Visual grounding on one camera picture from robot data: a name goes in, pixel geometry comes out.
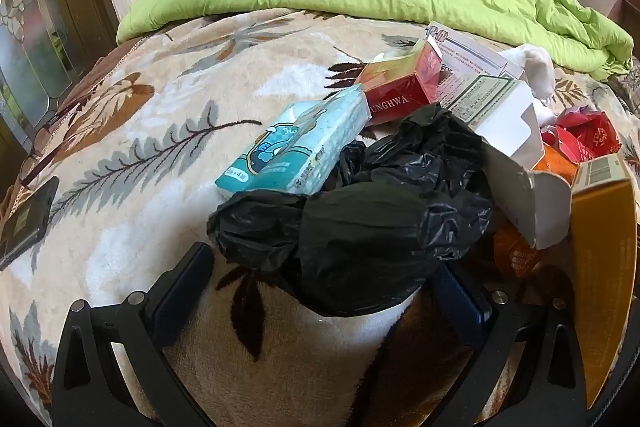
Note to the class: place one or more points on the yellow cardboard box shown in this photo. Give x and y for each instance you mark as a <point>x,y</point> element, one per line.
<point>605,257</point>

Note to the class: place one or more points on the red packet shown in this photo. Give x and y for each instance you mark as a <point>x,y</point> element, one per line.
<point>585,132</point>

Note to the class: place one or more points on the white sock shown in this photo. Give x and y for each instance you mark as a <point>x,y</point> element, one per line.
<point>537,67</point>

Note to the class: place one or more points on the leaf printed blanket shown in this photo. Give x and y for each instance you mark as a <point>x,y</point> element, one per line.
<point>150,217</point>

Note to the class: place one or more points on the black phone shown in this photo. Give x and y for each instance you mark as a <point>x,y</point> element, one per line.
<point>25,222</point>

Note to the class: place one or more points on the orange snack packet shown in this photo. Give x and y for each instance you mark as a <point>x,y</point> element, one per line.
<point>552,167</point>
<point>515,252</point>

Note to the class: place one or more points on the wooden glass door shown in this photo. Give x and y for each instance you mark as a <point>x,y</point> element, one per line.
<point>50,7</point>

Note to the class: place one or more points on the white printed flat carton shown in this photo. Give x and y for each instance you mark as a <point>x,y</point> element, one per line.
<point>475,52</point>

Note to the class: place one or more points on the teal tissue pack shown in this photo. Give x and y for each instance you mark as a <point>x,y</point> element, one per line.
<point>295,142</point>

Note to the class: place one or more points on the red cigarette box gold emblem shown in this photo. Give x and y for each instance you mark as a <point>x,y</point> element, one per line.
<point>395,94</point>

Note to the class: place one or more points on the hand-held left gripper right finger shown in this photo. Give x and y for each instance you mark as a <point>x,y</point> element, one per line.
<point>462,307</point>

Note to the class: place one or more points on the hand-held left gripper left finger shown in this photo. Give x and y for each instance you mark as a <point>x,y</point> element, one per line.
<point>174,307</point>

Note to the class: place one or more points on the black plastic bag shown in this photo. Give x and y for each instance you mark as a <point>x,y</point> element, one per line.
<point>375,227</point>

